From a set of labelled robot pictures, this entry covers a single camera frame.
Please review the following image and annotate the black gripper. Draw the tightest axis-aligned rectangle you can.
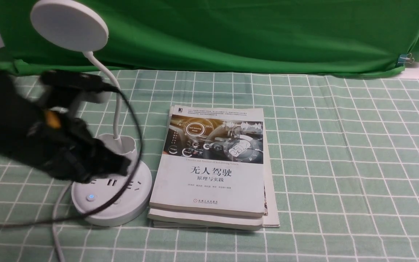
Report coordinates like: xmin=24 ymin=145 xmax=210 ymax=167
xmin=42 ymin=116 xmax=132 ymax=183

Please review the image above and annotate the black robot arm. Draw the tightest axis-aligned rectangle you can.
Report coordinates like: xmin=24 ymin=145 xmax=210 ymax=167
xmin=0 ymin=70 xmax=131 ymax=183

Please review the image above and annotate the white desk lamp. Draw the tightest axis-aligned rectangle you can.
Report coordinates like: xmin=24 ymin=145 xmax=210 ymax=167
xmin=30 ymin=0 xmax=152 ymax=227

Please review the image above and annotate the white bottom book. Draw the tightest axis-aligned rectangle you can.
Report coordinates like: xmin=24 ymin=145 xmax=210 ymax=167
xmin=147 ymin=106 xmax=280 ymax=231

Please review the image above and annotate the white book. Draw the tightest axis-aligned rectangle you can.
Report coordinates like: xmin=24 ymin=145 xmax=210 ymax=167
xmin=149 ymin=105 xmax=266 ymax=218
xmin=147 ymin=106 xmax=280 ymax=231

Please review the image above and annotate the white top book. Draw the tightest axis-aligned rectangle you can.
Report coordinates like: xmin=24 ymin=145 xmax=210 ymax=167
xmin=149 ymin=105 xmax=266 ymax=218

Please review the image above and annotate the green backdrop cloth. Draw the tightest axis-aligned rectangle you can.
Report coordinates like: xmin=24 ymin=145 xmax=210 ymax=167
xmin=0 ymin=0 xmax=419 ymax=78

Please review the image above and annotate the blue binder clip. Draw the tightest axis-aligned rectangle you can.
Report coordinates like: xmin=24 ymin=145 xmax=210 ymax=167
xmin=396 ymin=53 xmax=415 ymax=67

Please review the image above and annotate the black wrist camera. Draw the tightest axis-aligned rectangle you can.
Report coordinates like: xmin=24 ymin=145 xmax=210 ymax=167
xmin=37 ymin=70 xmax=111 ymax=111

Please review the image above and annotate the black camera cable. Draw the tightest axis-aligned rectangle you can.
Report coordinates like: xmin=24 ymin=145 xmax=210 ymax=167
xmin=0 ymin=83 xmax=144 ymax=229

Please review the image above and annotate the white lamp power cord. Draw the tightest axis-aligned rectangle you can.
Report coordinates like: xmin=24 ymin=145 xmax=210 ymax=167
xmin=51 ymin=181 xmax=72 ymax=262

